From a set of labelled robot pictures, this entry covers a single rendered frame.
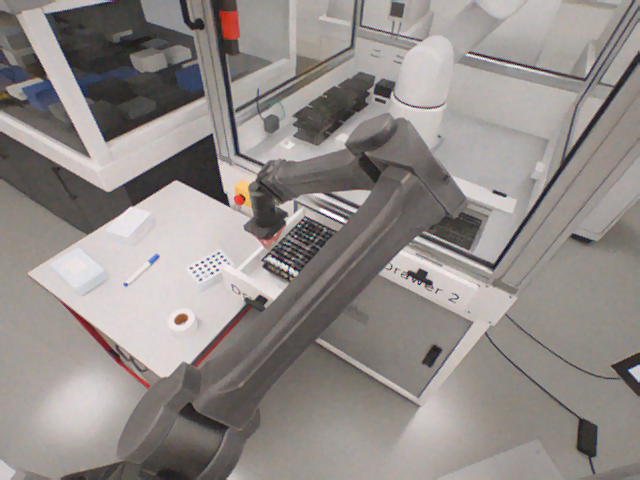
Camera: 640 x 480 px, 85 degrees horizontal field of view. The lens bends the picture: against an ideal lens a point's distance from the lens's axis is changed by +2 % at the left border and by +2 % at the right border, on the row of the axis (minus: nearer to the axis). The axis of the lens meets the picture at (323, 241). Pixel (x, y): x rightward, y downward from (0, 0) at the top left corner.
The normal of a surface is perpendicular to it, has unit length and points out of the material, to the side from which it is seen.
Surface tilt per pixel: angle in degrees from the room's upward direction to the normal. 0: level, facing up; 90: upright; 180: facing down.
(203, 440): 44
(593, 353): 0
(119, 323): 0
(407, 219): 63
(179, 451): 53
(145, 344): 0
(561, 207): 90
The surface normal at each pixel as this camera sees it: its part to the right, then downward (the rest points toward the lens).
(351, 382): 0.06, -0.68
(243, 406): 0.29, 0.33
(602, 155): -0.53, 0.60
